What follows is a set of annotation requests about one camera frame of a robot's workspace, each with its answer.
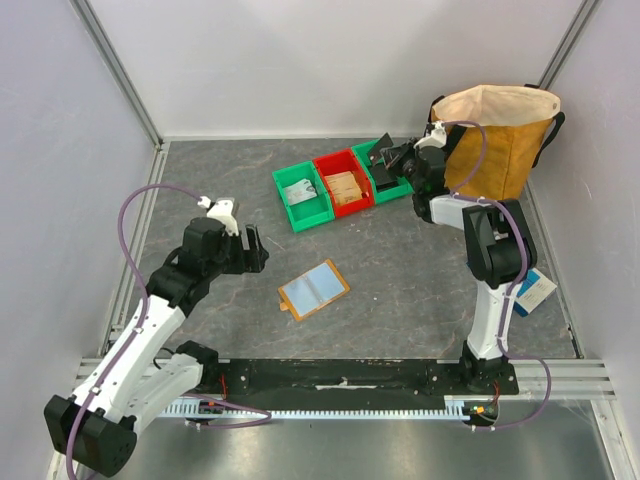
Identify black credit card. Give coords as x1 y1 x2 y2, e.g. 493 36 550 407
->
367 133 394 169

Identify orange leather card holder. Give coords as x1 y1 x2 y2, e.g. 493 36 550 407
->
278 259 351 322

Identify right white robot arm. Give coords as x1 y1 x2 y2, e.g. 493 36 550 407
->
367 139 537 394

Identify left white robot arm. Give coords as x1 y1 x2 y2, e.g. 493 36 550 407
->
44 217 269 477

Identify brown cards in red bin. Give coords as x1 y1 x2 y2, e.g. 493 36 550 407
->
325 171 366 207

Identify black wallet in bin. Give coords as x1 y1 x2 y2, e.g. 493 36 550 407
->
370 169 404 193

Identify right green plastic bin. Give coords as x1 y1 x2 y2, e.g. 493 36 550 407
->
351 139 413 205

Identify green plastic bin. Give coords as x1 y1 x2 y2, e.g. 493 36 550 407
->
272 161 335 233
351 139 413 205

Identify red plastic bin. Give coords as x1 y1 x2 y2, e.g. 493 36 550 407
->
313 149 375 218

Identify left green plastic bin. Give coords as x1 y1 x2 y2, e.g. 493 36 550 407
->
272 161 335 233

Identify mustard tote bag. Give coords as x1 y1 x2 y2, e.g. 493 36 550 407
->
429 85 565 200

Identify blue razor package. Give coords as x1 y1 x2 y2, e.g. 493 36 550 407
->
514 268 557 317

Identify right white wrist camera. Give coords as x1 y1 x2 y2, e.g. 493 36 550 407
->
414 121 447 151

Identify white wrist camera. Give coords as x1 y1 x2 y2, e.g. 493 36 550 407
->
197 196 239 236
414 121 447 151

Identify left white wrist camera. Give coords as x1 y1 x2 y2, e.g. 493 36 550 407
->
197 196 239 236

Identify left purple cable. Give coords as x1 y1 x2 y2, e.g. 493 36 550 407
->
64 183 274 480

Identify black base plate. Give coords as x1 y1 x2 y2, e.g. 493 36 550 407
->
196 359 519 412

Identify slotted cable duct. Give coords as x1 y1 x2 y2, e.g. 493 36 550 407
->
159 397 497 421

